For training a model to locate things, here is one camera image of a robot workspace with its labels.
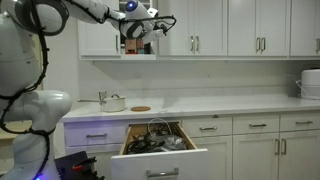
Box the brown box in cabinet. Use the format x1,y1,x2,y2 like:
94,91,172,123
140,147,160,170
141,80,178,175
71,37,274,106
125,39,137,54

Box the black case with red item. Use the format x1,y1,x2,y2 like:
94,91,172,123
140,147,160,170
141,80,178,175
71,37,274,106
55,151,105,180

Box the clear plastic bag with cables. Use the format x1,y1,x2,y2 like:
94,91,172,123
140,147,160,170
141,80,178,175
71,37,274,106
157,135,187,151

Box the round cork trivet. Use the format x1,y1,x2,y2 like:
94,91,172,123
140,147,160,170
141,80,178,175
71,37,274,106
131,106,151,112

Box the white upper cabinet double doors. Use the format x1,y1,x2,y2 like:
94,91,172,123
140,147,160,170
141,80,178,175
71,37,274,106
158,0,228,57

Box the open wooden drawer white front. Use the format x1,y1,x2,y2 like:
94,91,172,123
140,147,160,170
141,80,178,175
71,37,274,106
111,122,208,180

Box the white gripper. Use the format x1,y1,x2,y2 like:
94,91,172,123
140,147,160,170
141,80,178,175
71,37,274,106
142,8,165,44

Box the red box in cabinet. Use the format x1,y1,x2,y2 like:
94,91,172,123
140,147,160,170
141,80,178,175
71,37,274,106
136,39,145,54

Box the white pot with lid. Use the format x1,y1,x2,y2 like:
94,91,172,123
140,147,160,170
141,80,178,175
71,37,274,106
99,91,126,112

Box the black cable on robot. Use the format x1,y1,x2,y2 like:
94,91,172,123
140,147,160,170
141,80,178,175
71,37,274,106
0,0,54,178

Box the coiled black cable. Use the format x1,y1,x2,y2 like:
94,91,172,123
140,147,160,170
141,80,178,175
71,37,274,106
126,133,168,155

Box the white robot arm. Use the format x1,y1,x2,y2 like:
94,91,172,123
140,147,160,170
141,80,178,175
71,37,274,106
0,0,164,180

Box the white rice cooker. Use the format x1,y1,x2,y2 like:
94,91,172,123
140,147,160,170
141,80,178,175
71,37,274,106
296,69,320,100

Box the white cabinet door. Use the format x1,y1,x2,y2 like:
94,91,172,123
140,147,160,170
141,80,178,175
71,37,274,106
78,21,120,58

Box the white lower cabinet doors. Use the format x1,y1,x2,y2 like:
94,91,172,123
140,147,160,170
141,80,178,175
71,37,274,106
232,130,320,180

